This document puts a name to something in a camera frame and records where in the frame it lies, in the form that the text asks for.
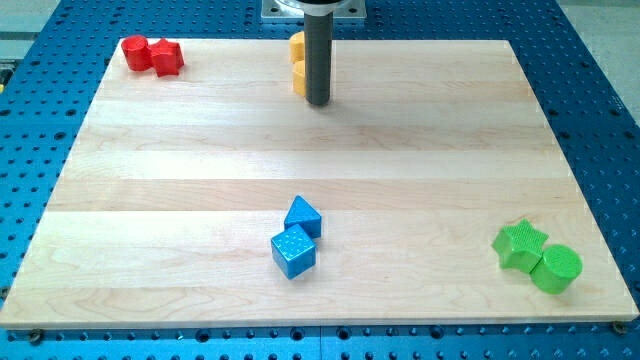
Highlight blue triangle block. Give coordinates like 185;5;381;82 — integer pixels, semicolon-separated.
284;195;322;239

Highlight yellow hexagon block lower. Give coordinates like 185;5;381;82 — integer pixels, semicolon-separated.
292;60;306;97

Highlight blue cube block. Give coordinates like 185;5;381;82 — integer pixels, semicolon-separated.
271;225;316;280

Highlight yellow block upper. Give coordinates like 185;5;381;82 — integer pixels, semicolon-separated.
289;31;305;63

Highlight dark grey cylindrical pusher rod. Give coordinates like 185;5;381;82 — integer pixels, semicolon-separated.
304;13;333;106

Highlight light wooden board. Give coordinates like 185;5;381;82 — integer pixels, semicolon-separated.
1;39;638;329

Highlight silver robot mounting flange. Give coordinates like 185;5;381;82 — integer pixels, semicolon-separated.
261;0;367;22

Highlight red star block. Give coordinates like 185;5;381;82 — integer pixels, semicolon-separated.
148;38;184;77

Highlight green star block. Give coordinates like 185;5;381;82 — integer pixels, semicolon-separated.
492;219;549;274

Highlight red cylinder block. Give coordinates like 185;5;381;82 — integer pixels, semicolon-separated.
121;35;152;72

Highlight green cylinder block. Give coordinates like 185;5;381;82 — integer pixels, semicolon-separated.
530;244;583;295

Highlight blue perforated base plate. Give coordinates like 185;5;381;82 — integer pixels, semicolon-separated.
1;1;639;359

